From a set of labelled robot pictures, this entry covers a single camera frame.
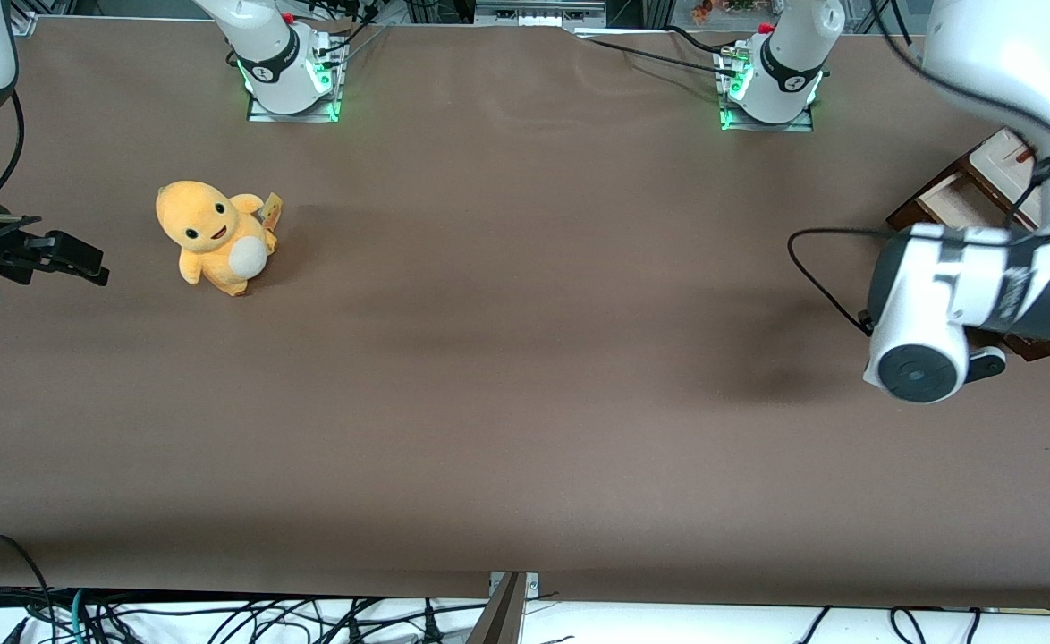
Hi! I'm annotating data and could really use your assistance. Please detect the brown wooden drawer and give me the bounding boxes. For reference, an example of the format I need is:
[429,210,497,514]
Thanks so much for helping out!
[887,157,1009,235]

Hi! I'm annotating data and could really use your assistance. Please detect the white and brown drawer cabinet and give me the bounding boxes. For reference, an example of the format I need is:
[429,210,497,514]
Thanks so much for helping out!
[968,127,1050,212]

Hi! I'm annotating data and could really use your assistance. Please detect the yellow plush toy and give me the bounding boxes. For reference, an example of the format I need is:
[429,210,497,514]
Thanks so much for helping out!
[156,180,284,298]

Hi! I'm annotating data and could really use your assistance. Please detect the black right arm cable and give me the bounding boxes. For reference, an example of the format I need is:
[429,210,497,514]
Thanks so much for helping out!
[0,89,26,202]

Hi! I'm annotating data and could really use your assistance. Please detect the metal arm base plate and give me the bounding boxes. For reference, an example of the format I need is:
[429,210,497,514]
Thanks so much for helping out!
[247,40,343,123]
[719,45,816,133]

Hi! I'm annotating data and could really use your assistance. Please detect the black looped cable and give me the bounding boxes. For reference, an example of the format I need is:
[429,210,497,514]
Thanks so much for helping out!
[0,533,57,644]

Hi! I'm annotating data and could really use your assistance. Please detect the black cable at arm base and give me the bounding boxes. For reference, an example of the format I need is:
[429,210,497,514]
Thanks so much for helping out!
[313,3,392,62]

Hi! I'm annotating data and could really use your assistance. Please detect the aluminium frame profile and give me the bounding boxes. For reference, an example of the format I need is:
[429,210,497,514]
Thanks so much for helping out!
[475,0,607,29]

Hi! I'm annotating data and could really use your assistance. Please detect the metal mount post with bracket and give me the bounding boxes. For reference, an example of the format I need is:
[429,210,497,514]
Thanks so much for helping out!
[466,571,540,644]

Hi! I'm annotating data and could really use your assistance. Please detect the long black table cable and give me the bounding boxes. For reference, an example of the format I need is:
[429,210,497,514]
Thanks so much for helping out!
[579,34,741,79]

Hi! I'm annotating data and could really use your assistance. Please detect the short black table cable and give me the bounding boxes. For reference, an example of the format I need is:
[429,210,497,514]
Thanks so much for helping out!
[665,24,733,55]

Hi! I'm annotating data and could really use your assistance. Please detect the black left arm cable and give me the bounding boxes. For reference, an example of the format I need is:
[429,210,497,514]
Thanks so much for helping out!
[787,0,1050,337]

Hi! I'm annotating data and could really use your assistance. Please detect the grey left wrist camera with bracket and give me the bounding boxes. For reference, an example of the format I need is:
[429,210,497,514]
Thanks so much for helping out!
[966,346,1008,384]

